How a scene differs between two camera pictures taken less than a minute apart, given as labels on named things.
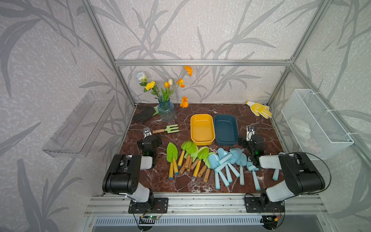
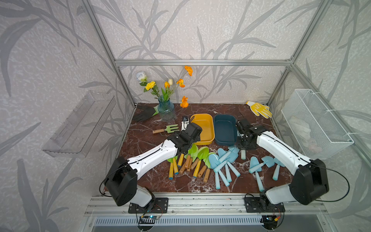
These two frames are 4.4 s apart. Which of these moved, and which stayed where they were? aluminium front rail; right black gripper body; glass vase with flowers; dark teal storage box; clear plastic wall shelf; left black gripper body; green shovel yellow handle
Moved: left black gripper body; right black gripper body
Stayed: dark teal storage box; aluminium front rail; glass vase with flowers; green shovel yellow handle; clear plastic wall shelf
